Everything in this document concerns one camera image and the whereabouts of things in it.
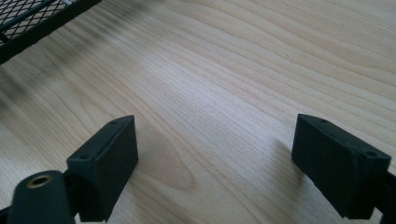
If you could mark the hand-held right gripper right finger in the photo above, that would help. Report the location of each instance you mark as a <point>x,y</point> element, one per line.
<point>336,168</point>

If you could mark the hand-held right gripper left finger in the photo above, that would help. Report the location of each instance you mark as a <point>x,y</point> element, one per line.
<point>104,168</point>

